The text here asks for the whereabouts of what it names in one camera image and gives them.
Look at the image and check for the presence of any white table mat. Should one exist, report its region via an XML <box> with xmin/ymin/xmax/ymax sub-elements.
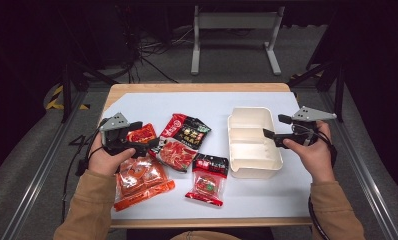
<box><xmin>101</xmin><ymin>91</ymin><xmax>313</xmax><ymax>221</ymax></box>

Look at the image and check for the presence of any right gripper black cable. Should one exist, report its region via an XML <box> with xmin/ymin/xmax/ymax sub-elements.
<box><xmin>306</xmin><ymin>129</ymin><xmax>339</xmax><ymax>240</ymax></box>

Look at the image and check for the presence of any yellow and black floor tape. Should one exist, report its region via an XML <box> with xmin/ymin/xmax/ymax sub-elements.
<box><xmin>45</xmin><ymin>84</ymin><xmax>90</xmax><ymax>111</ymax></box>

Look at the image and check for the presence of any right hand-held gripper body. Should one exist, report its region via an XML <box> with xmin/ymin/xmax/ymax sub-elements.
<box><xmin>273</xmin><ymin>105</ymin><xmax>338</xmax><ymax>149</ymax></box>

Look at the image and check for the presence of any black metal stand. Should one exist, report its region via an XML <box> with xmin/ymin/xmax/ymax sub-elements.
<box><xmin>57</xmin><ymin>9</ymin><xmax>119</xmax><ymax>124</ymax></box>
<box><xmin>287</xmin><ymin>49</ymin><xmax>347</xmax><ymax>123</ymax></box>

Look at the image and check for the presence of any small black-topped red packet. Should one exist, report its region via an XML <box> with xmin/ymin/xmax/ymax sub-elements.
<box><xmin>184</xmin><ymin>153</ymin><xmax>230</xmax><ymax>207</ymax></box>

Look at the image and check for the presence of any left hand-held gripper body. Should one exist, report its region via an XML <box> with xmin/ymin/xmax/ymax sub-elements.
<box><xmin>99</xmin><ymin>112</ymin><xmax>137</xmax><ymax>157</ymax></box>

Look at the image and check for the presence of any small red sauce packet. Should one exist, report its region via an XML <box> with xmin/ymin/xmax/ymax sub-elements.
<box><xmin>126</xmin><ymin>122</ymin><xmax>158</xmax><ymax>144</ymax></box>

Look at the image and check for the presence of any white metal stand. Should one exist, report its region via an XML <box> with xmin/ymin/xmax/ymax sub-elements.
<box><xmin>190</xmin><ymin>4</ymin><xmax>286</xmax><ymax>76</ymax></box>

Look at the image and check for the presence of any aluminium rail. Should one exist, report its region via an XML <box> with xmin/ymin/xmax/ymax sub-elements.
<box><xmin>320</xmin><ymin>90</ymin><xmax>398</xmax><ymax>240</ymax></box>
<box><xmin>0</xmin><ymin>90</ymin><xmax>88</xmax><ymax>240</ymax></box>

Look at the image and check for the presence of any white divided plastic container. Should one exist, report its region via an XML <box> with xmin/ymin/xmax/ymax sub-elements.
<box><xmin>227</xmin><ymin>106</ymin><xmax>284</xmax><ymax>180</ymax></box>

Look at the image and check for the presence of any large orange packet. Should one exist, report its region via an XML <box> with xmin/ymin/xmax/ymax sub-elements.
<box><xmin>113</xmin><ymin>154</ymin><xmax>176</xmax><ymax>213</ymax></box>

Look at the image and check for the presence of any person's left hand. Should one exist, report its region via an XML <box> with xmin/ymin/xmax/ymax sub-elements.
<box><xmin>87</xmin><ymin>142</ymin><xmax>137</xmax><ymax>177</ymax></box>

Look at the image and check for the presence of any large black and red packet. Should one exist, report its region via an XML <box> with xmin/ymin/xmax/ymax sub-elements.
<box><xmin>149</xmin><ymin>113</ymin><xmax>212</xmax><ymax>174</ymax></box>

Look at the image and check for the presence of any person's tan jacket front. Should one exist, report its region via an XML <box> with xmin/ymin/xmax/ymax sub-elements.
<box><xmin>169</xmin><ymin>230</ymin><xmax>242</xmax><ymax>240</ymax></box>

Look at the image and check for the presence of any bundle of floor cables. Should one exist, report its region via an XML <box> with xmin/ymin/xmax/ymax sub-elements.
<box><xmin>118</xmin><ymin>6</ymin><xmax>191</xmax><ymax>84</ymax></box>

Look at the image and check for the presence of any person's right hand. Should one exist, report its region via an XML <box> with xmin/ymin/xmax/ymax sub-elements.
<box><xmin>282</xmin><ymin>120</ymin><xmax>337</xmax><ymax>184</ymax></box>

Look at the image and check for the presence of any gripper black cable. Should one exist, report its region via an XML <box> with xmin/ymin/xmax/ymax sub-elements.
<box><xmin>306</xmin><ymin>129</ymin><xmax>339</xmax><ymax>240</ymax></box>
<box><xmin>61</xmin><ymin>128</ymin><xmax>105</xmax><ymax>223</ymax></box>

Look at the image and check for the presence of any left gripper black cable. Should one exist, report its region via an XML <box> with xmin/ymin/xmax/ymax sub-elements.
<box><xmin>61</xmin><ymin>128</ymin><xmax>105</xmax><ymax>223</ymax></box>

